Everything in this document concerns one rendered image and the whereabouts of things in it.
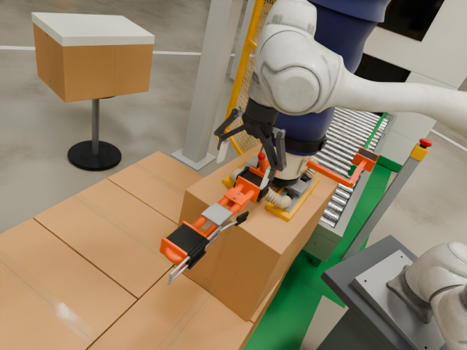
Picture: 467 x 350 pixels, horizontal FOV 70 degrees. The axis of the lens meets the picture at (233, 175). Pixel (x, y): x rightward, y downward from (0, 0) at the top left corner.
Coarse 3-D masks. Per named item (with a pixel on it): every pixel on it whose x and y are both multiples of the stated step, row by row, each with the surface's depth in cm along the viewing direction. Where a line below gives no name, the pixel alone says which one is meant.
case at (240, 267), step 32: (192, 192) 118; (224, 192) 122; (320, 192) 137; (256, 224) 113; (288, 224) 117; (224, 256) 120; (256, 256) 111; (288, 256) 128; (224, 288) 127; (256, 288) 117
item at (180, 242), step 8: (184, 224) 84; (176, 232) 81; (184, 232) 82; (192, 232) 82; (200, 232) 83; (168, 240) 78; (176, 240) 79; (184, 240) 80; (192, 240) 80; (200, 240) 81; (160, 248) 80; (176, 248) 77; (184, 248) 78; (192, 248) 78; (184, 256) 77; (184, 264) 78
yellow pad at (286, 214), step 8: (304, 176) 135; (312, 184) 137; (280, 192) 127; (288, 192) 123; (304, 192) 130; (296, 200) 125; (304, 200) 128; (272, 208) 119; (280, 208) 120; (288, 208) 120; (296, 208) 122; (280, 216) 118; (288, 216) 117
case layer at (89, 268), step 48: (96, 192) 162; (144, 192) 170; (0, 240) 129; (48, 240) 135; (96, 240) 140; (144, 240) 146; (0, 288) 115; (48, 288) 119; (96, 288) 124; (144, 288) 128; (192, 288) 133; (0, 336) 104; (48, 336) 107; (96, 336) 110; (144, 336) 114; (192, 336) 118; (240, 336) 123
